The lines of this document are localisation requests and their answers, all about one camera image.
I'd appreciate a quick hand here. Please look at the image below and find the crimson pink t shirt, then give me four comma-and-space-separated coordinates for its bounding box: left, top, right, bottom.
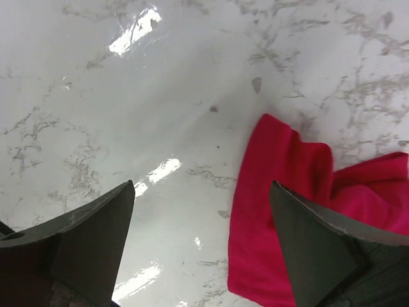
228, 114, 408, 306

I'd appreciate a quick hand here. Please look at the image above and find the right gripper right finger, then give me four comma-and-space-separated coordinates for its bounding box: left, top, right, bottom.
270, 181, 408, 306

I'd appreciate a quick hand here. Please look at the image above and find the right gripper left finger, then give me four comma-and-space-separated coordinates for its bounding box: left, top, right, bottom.
1, 180, 135, 306

